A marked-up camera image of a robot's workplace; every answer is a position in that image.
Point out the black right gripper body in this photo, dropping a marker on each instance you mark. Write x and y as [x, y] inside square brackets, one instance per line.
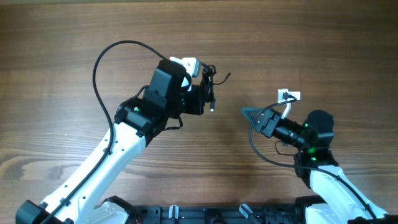
[269, 122]

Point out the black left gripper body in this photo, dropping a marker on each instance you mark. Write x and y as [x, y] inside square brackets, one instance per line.
[185, 100]

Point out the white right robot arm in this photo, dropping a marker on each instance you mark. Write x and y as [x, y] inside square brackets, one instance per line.
[337, 200]

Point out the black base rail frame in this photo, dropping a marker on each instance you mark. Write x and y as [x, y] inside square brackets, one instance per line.
[280, 213]

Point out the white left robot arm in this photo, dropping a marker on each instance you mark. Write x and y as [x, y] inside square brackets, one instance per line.
[137, 121]

